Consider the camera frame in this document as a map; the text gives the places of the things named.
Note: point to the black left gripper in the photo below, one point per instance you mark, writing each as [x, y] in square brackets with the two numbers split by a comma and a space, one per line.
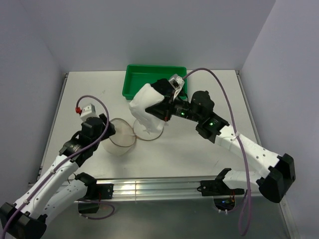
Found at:
[110, 131]

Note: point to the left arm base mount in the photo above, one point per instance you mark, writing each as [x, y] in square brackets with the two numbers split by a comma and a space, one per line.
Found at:
[92, 201]

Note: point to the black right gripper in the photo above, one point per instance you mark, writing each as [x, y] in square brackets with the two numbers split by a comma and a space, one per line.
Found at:
[162, 109]

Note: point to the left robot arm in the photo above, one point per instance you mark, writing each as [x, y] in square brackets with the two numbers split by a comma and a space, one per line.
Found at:
[28, 217]

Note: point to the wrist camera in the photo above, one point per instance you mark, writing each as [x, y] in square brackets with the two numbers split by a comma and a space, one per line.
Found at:
[88, 111]
[177, 82]

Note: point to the white bra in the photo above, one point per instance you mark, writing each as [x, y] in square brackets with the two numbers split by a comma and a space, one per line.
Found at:
[147, 97]

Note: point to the green plastic tray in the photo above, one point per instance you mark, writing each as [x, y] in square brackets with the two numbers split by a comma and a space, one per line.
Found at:
[139, 75]

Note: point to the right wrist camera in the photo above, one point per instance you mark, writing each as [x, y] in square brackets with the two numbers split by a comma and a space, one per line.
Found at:
[177, 82]

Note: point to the aluminium frame rail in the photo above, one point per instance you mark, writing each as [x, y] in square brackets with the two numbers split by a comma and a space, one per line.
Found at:
[132, 189]

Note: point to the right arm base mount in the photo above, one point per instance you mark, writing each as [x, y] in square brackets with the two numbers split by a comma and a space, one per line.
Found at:
[217, 188]

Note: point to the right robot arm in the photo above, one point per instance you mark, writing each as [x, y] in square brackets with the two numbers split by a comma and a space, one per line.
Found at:
[272, 174]

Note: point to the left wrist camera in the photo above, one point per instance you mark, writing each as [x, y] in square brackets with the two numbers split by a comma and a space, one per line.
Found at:
[88, 111]

